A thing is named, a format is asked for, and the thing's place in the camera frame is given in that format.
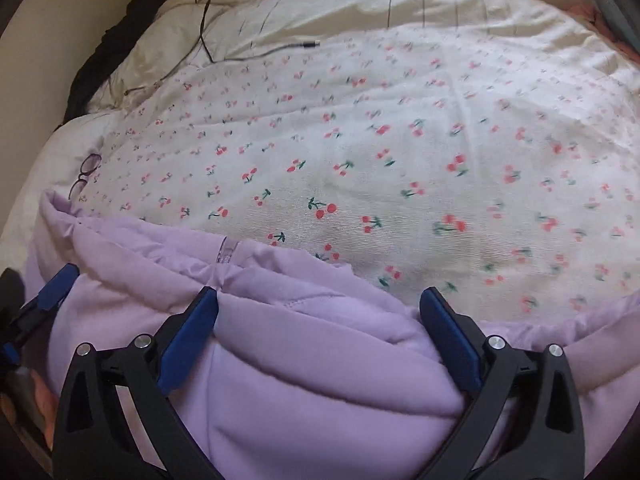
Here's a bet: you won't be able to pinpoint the cherry print bed sheet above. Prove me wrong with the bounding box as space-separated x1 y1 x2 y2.
70 26 639 320

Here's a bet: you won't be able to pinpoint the black charging cable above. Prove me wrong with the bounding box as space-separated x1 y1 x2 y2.
124 0 321 97

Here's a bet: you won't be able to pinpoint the black garment by wall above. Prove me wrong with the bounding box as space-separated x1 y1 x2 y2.
63 0 167 124

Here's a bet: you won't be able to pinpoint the eyeglasses on bed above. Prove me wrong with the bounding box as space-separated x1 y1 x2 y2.
67 153 102 200

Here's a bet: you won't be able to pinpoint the lilac purple jacket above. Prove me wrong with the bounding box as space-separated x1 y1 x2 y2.
27 192 639 479

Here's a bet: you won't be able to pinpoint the pink blanket edge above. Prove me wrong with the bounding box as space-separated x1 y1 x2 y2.
565 3 639 64

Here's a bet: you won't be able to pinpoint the cream striped quilt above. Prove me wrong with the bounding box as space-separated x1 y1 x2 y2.
87 0 583 112

